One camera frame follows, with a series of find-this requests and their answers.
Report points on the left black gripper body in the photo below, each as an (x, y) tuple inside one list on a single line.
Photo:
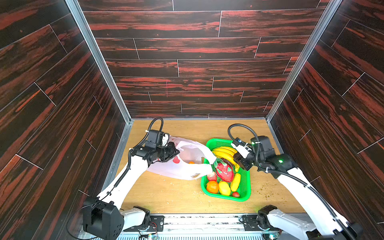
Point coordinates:
[(167, 152)]

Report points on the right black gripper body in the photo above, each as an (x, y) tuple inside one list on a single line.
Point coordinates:
[(244, 160)]

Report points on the pink printed plastic bag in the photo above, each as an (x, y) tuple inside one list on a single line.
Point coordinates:
[(179, 167)]

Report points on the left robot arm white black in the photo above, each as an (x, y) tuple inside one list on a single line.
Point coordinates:
[(102, 215)]

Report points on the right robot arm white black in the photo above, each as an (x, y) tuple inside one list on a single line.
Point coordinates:
[(326, 223)]

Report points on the small yellow fake banana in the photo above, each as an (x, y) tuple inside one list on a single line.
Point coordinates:
[(235, 182)]

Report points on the red fake dragon fruit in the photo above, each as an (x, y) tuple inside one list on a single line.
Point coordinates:
[(224, 170)]

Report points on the yellow fake banana bunch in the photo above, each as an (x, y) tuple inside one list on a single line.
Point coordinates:
[(227, 153)]

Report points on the yellow fake lemon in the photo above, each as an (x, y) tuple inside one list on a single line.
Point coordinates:
[(224, 188)]

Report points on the red pink fake apple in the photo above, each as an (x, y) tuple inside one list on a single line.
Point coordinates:
[(212, 176)]

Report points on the green plastic perforated basket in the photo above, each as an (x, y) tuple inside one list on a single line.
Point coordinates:
[(245, 186)]

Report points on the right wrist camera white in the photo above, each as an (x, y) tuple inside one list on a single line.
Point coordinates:
[(242, 148)]

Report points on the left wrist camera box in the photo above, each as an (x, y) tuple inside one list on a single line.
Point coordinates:
[(157, 139)]

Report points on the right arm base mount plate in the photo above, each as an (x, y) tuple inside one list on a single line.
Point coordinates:
[(251, 222)]

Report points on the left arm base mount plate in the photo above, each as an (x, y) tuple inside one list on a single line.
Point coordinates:
[(154, 224)]

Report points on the metal front rail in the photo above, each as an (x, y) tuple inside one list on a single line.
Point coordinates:
[(206, 227)]

